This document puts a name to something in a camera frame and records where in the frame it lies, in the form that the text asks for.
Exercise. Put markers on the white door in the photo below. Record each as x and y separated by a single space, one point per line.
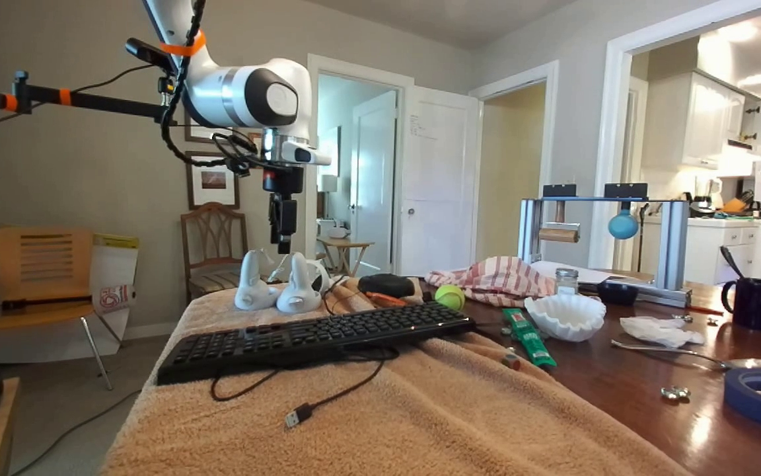
440 179

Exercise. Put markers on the lower framed picture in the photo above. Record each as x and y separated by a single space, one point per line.
211 184

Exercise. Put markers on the green rectangular packet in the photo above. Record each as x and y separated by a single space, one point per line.
526 336

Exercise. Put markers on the white scalloped bowl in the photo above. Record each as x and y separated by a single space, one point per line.
567 315

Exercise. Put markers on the red striped cloth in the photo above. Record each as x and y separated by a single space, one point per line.
499 282

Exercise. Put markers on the dark wicker chair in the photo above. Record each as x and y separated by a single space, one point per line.
213 248

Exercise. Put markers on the dark blue mug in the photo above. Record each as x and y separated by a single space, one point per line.
744 302

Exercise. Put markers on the tan towel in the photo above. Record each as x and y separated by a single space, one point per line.
443 408

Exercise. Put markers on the white crumpled napkin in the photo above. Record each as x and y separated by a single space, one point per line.
662 331

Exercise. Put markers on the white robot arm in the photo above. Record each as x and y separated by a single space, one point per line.
274 96

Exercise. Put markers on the small glass jar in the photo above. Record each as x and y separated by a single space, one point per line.
567 280

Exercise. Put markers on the metal spoon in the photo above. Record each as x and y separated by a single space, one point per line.
726 363

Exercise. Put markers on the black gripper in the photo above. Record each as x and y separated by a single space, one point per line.
285 184

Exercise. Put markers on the blue hanging ball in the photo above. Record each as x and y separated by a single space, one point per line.
623 225

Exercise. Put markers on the aluminium frame stand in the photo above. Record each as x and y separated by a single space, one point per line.
545 221

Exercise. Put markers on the green tennis ball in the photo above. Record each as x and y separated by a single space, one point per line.
451 297

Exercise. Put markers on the white paper bag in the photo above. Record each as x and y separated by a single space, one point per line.
115 264

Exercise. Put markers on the black camera boom pole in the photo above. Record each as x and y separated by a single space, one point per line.
28 96

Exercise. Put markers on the black round pouch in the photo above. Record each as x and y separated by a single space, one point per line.
386 285

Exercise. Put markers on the wooden chair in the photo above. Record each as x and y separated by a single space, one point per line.
45 280

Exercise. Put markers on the black computer keyboard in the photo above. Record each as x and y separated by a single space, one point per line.
302 342

